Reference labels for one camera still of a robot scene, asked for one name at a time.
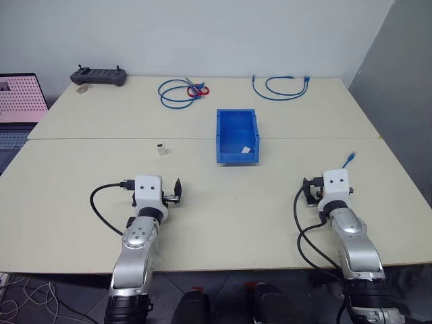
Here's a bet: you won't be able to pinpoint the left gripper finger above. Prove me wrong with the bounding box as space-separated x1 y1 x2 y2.
173 178 184 205

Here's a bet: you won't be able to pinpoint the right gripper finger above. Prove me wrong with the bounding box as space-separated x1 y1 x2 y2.
302 176 315 207

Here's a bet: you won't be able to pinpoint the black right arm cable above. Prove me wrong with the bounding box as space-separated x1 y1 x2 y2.
292 186 346 283

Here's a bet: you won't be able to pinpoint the blue Ethernet patch cable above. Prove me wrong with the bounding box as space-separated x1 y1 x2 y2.
252 74 311 101
265 74 308 95

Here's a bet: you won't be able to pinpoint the red coiled cable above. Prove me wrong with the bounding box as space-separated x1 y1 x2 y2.
186 85 211 99

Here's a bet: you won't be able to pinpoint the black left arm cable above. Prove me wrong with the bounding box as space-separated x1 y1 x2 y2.
89 180 136 237

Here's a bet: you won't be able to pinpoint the dark grey handheld controller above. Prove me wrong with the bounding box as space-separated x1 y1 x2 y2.
69 64 128 87

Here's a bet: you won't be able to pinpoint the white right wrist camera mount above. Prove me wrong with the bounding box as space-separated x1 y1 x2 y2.
318 168 351 213

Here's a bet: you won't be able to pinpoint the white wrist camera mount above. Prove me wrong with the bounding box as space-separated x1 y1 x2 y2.
318 168 351 213
132 174 170 223

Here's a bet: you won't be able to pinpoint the laptop with pink screen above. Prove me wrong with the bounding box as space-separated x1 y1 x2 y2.
0 72 50 177

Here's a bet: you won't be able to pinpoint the blue plastic storage bin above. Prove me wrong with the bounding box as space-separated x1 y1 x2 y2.
214 108 262 166

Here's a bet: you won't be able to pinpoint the dark rounded shape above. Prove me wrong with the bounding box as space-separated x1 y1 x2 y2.
243 281 288 324
171 286 213 324

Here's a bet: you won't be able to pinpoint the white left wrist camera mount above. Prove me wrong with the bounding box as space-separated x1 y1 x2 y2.
132 174 170 223

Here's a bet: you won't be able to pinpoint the blue cable with red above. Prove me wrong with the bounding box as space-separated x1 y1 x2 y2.
157 77 207 110

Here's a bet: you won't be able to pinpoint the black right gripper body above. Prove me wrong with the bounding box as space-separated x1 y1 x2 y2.
310 175 325 205

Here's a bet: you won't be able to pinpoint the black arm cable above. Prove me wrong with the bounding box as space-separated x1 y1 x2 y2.
292 186 346 283
89 180 136 237

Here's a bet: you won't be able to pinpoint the white floor cables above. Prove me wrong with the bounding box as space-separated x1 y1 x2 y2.
0 272 59 324

